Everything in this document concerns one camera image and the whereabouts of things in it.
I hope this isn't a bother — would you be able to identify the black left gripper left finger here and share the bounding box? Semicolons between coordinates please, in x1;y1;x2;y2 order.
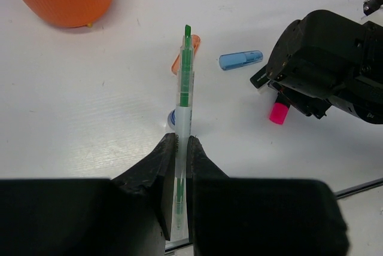
1;133;175;255

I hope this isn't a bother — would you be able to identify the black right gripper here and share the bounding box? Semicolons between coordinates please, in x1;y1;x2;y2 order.
266;10;368;118

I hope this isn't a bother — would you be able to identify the orange translucent pen cap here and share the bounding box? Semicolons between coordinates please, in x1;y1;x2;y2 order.
171;35;201;75

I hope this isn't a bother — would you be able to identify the small blue-capped glue bottle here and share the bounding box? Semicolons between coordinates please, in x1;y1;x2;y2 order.
168;109;176;130

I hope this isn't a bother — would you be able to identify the green clear pen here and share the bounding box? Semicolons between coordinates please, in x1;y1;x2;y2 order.
171;25;194;241

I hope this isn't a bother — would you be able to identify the blue translucent pen cap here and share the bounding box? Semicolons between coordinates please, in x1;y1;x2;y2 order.
218;50;263;71

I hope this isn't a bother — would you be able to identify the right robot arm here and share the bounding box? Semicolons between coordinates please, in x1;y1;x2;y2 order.
266;10;382;124

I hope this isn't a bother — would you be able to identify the black highlighter pink cap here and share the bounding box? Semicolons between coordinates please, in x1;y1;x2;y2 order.
269;93;290;125

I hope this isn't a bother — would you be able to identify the black highlighter orange cap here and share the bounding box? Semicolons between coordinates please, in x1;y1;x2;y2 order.
250;65;269;94

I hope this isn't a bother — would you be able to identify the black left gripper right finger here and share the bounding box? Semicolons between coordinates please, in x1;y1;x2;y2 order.
186;135;350;256

